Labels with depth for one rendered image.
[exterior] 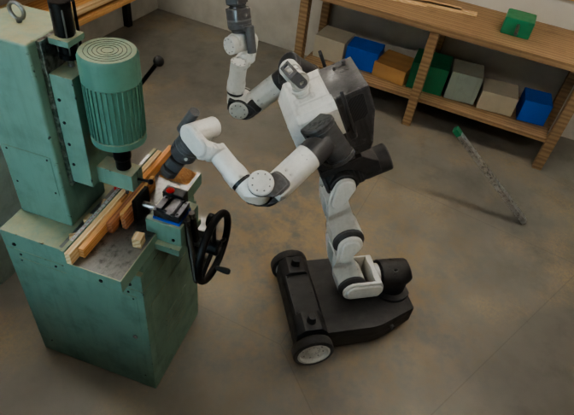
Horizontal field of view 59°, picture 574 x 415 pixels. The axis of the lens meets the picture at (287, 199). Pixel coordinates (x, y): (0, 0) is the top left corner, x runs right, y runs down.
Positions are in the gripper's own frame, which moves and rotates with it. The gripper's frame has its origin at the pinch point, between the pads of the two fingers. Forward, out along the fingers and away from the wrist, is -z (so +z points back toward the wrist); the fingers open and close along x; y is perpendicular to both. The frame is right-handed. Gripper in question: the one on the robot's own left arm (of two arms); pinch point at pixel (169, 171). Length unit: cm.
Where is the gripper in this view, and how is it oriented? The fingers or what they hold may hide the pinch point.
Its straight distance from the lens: 174.6
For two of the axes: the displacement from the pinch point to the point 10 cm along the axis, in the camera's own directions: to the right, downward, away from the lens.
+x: 3.0, -6.2, 7.2
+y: -7.7, -6.1, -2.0
